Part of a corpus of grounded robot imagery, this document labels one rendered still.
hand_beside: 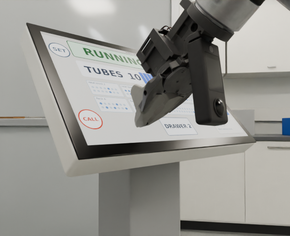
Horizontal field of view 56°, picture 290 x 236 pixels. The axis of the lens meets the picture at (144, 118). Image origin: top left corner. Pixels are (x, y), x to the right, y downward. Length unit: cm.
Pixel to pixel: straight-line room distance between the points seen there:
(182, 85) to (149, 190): 28
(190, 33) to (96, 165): 23
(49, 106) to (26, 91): 115
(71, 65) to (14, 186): 121
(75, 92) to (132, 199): 26
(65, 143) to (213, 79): 22
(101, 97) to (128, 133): 8
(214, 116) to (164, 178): 32
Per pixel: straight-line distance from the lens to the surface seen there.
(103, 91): 50
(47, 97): 46
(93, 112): 44
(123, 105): 50
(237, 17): 37
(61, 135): 41
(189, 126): 58
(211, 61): 38
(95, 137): 41
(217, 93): 37
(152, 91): 39
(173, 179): 67
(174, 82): 40
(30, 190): 161
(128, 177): 58
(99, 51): 61
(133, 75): 60
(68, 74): 49
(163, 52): 40
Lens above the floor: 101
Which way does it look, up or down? 1 degrees up
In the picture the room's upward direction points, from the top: straight up
